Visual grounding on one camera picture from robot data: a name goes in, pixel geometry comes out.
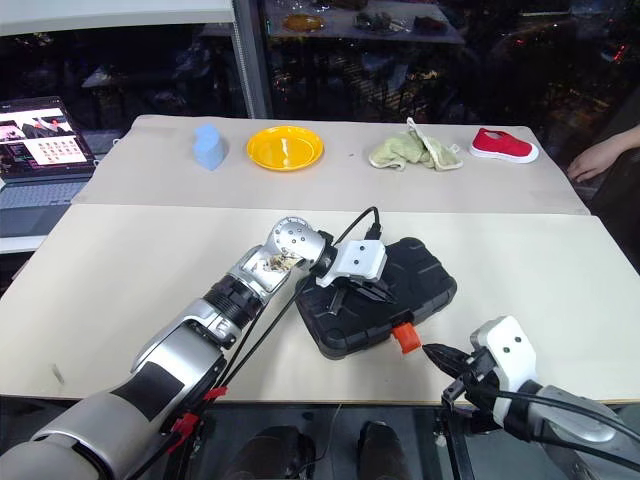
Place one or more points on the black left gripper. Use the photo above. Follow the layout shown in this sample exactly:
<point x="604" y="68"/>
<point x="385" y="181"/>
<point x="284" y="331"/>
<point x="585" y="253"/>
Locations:
<point x="347" y="290"/>

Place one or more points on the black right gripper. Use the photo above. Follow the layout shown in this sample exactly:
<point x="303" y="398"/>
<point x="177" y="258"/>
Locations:
<point x="480" y="390"/>

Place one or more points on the black plastic tool case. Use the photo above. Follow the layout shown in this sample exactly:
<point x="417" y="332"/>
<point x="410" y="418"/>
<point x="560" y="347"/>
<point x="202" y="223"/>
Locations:
<point x="425" y="285"/>

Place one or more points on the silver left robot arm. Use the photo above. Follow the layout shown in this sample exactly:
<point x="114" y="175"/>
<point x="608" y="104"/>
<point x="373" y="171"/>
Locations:
<point x="190" y="345"/>

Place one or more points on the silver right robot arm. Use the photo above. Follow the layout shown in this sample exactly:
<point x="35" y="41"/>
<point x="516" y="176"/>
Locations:
<point x="575" y="425"/>

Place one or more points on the bystander's bare forearm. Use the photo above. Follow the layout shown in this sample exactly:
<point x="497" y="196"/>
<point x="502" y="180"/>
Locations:
<point x="627" y="145"/>

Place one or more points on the bystander's bare hand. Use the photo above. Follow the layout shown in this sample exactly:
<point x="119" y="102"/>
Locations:
<point x="595" y="162"/>

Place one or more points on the dark rounded shape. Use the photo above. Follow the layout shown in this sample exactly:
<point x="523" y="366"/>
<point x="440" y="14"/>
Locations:
<point x="385" y="450"/>
<point x="270" y="455"/>

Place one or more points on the green cloth rag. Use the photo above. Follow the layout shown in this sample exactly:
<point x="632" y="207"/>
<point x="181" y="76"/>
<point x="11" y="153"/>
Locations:
<point x="400" y="150"/>

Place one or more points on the yellow plastic plate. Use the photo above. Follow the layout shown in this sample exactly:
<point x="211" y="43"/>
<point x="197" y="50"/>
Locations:
<point x="270" y="150"/>

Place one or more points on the light blue foam block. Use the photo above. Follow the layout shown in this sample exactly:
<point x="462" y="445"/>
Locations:
<point x="210" y="150"/>

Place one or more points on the red child shoe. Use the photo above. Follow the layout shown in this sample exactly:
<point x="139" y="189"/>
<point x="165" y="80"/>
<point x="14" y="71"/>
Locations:
<point x="500" y="146"/>

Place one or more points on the open laptop computer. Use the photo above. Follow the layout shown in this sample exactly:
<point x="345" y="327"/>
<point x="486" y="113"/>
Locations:
<point x="40" y="195"/>

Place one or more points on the white side desk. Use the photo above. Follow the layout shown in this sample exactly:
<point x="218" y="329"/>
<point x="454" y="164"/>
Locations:
<point x="20" y="244"/>

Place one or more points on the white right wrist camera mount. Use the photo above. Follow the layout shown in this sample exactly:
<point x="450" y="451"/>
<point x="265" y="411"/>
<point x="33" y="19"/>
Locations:
<point x="510" y="350"/>

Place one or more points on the grey window frame post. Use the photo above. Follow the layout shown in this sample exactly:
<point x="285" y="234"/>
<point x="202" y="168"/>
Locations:
<point x="252" y="60"/>

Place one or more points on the white horizontal frame beam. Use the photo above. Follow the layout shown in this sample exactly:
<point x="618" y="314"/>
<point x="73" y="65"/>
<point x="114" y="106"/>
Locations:
<point x="100" y="15"/>

